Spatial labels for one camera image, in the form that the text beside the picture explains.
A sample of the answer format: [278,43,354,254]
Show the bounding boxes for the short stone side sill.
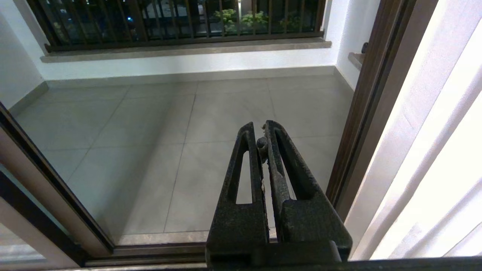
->
[348,52,366,71]

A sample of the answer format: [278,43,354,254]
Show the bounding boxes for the long stone railing sill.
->
[40,38,333,63]

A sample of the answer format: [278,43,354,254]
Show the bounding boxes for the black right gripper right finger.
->
[257,120,352,246]

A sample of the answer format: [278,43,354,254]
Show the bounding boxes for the dark door floor track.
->
[85,243,207,268]

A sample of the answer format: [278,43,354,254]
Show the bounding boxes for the white curtain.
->
[345,0,482,261]

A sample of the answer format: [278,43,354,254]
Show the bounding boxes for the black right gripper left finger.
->
[206,122,270,245]

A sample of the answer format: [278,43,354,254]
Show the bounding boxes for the dark brown door jamb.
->
[326,0,439,222]

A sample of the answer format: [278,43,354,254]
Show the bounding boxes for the green balcony plants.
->
[213,8,270,33]

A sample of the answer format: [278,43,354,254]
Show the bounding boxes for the brown-framed sliding glass door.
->
[0,102,115,257]

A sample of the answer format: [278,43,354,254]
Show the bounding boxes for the brown-framed fixed glass panel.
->
[0,166,89,268]

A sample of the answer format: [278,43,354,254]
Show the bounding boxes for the wide dark metal balcony railing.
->
[26,0,327,52]

